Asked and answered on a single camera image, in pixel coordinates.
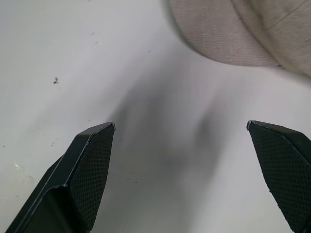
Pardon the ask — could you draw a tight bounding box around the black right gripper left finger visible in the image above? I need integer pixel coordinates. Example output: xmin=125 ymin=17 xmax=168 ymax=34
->
xmin=4 ymin=122 xmax=116 ymax=233

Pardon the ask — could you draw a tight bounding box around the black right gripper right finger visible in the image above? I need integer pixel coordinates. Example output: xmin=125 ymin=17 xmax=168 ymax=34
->
xmin=246 ymin=120 xmax=311 ymax=233

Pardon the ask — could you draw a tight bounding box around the beige fabric cap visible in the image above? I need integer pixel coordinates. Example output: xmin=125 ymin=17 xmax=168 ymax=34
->
xmin=163 ymin=0 xmax=311 ymax=79

